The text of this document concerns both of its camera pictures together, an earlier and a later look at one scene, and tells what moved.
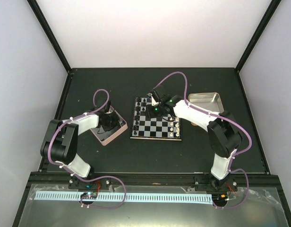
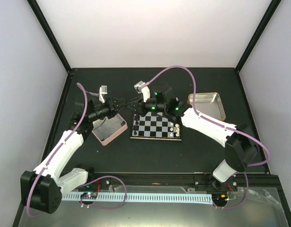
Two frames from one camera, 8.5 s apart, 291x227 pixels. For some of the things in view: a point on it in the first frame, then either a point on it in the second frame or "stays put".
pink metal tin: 110,135 stays put
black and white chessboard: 166,127 stays put
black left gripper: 116,121 to 113,107
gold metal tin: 211,100 stays put
